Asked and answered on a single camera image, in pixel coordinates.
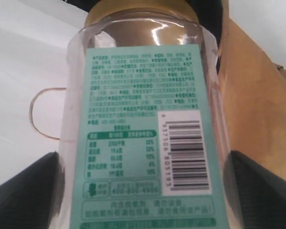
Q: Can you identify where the clear jar with gold lid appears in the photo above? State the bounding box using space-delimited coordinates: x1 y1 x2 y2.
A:
50 0 242 229

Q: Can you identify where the brown paper shopping bag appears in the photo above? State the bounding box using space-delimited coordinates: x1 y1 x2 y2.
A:
29 0 286 167

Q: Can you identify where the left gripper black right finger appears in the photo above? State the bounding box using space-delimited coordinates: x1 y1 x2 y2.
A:
223 151 286 229

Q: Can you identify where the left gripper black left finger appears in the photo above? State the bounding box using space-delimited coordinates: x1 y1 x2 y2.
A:
0 152 64 229

